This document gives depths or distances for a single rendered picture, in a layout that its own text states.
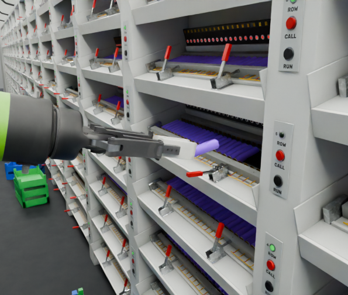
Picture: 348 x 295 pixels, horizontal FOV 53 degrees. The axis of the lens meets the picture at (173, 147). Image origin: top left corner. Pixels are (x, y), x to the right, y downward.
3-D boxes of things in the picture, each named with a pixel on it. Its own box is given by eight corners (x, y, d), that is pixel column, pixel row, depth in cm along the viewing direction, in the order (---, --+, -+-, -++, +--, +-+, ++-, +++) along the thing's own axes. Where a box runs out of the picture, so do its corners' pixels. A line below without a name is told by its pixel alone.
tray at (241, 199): (261, 230, 65) (252, 188, 61) (138, 151, 117) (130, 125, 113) (335, 183, 72) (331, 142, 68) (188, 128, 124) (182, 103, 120)
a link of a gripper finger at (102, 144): (80, 129, 51) (85, 136, 46) (115, 133, 53) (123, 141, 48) (78, 144, 51) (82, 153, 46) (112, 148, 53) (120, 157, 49)
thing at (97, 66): (127, 88, 119) (113, 48, 114) (84, 77, 171) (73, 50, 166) (176, 69, 127) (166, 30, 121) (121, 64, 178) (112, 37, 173)
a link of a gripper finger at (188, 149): (159, 137, 57) (161, 138, 56) (195, 142, 60) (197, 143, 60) (155, 155, 58) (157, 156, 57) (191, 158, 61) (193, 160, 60)
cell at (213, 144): (218, 150, 64) (188, 161, 61) (212, 143, 65) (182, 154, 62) (220, 143, 62) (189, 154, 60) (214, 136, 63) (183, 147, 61)
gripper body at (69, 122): (42, 150, 54) (100, 155, 59) (50, 165, 47) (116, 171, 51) (49, 102, 53) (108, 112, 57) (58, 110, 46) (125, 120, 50)
